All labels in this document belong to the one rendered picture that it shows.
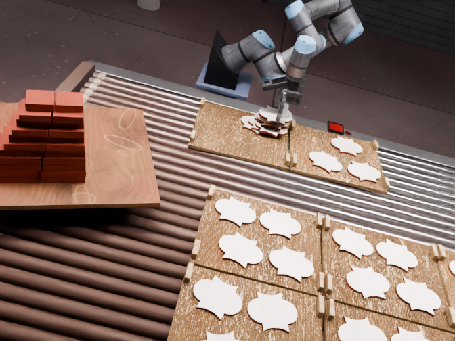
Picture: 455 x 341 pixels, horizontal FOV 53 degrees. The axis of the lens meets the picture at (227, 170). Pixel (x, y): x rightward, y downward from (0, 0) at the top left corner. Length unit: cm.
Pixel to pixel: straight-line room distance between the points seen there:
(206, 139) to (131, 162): 44
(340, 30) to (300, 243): 108
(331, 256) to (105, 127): 88
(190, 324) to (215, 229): 35
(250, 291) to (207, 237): 23
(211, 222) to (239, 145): 47
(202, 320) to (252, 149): 83
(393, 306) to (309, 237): 33
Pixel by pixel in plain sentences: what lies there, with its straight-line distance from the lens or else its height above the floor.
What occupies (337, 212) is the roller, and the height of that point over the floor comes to 92.
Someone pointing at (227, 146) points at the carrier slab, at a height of 94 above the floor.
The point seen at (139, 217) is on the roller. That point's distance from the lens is 148.
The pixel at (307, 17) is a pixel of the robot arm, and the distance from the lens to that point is 189.
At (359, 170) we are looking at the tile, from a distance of 196.
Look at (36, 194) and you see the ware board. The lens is 138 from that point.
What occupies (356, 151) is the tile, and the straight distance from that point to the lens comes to 207.
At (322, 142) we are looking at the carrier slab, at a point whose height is 94.
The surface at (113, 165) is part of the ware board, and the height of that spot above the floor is 104.
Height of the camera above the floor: 199
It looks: 38 degrees down
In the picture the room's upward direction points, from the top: 16 degrees clockwise
